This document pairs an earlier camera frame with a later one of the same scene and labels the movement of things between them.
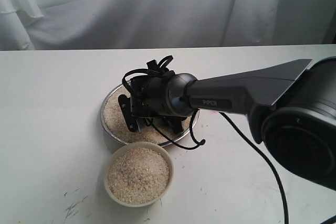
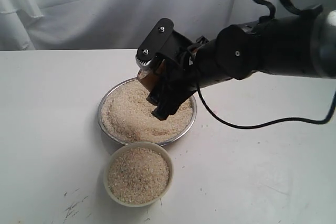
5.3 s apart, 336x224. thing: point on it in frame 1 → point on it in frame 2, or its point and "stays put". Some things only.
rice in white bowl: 138,176 stays put
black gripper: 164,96 → 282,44
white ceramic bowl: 138,174 stays put
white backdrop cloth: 92,10 stays put
